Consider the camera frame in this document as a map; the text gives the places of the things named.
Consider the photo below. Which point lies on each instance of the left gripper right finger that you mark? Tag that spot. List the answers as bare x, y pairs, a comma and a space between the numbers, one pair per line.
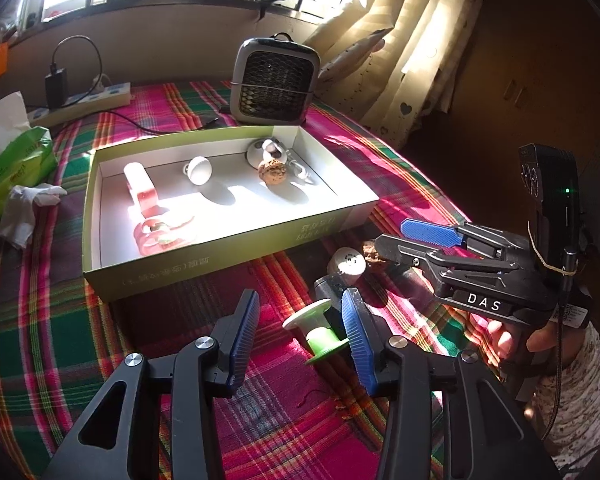
367, 335

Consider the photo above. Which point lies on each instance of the green white spool massager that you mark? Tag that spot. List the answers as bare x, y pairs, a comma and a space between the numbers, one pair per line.
311, 321

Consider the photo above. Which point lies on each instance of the cream heart curtain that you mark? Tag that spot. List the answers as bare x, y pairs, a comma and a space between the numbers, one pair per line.
388, 63

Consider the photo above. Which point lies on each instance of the white round jar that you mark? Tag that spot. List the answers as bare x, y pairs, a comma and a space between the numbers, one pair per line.
347, 262

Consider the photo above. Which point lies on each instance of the person right hand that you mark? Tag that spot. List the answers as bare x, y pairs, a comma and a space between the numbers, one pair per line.
507, 340

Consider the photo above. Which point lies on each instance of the crumpled white tissue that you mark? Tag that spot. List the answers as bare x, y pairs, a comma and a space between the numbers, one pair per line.
18, 218

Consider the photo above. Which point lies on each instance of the plaid bedspread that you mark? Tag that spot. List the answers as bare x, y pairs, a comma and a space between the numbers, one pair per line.
59, 342

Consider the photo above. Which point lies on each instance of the green white cardboard box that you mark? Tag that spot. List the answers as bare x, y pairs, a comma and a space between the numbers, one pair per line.
236, 216

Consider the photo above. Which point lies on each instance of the brown walnut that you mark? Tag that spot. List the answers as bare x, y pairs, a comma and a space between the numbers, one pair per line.
272, 172
371, 255

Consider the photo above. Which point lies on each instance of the patterned sleeve forearm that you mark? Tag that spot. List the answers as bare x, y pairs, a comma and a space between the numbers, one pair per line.
576, 431

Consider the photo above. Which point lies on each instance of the green tissue pack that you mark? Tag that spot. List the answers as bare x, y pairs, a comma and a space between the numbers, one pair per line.
26, 152

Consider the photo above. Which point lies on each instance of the white cable clip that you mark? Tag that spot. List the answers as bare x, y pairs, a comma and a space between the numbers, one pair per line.
298, 170

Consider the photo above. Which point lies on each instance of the white power strip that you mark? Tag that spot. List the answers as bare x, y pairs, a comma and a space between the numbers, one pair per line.
111, 97

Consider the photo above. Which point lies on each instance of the white egg-shaped case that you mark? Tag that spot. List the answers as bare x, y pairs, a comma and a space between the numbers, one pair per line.
264, 150

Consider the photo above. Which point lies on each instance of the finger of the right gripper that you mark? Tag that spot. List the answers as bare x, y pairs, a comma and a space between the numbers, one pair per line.
481, 240
412, 254

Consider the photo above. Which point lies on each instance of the black charger with cable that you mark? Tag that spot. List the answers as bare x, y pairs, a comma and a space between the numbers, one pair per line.
137, 58

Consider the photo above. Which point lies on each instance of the grey mini fan heater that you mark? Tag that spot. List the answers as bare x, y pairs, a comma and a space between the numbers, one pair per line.
273, 81

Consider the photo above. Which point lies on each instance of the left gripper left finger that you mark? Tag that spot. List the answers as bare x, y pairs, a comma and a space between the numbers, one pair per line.
234, 335

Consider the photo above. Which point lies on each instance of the grey ball massager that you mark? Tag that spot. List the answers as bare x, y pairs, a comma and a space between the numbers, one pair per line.
198, 170

